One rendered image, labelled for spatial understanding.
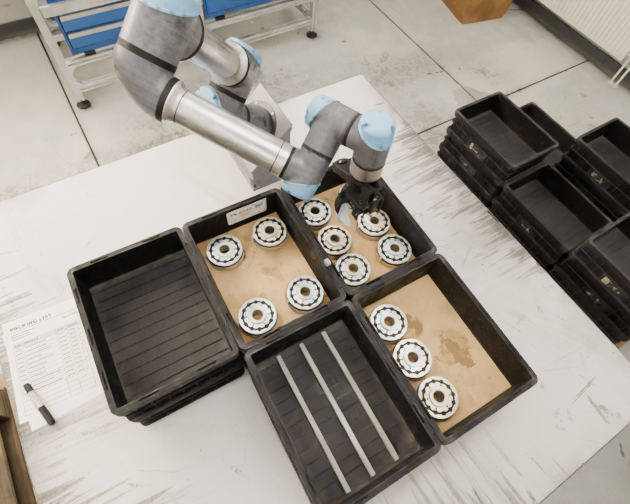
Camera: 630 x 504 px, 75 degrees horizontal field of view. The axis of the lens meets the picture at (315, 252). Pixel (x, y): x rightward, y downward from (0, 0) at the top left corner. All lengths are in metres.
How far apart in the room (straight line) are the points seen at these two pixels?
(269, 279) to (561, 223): 1.49
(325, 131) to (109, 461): 0.97
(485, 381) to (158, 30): 1.10
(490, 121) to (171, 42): 1.73
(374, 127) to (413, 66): 2.52
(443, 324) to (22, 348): 1.18
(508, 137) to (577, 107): 1.35
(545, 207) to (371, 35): 1.97
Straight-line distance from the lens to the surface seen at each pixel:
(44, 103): 3.18
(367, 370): 1.12
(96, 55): 2.89
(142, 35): 0.92
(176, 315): 1.18
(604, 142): 2.56
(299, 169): 0.90
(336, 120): 0.89
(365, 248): 1.26
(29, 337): 1.45
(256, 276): 1.19
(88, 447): 1.30
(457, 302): 1.22
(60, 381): 1.37
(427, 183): 1.64
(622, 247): 2.17
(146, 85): 0.92
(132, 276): 1.26
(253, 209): 1.24
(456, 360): 1.20
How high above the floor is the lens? 1.90
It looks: 61 degrees down
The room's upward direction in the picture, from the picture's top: 9 degrees clockwise
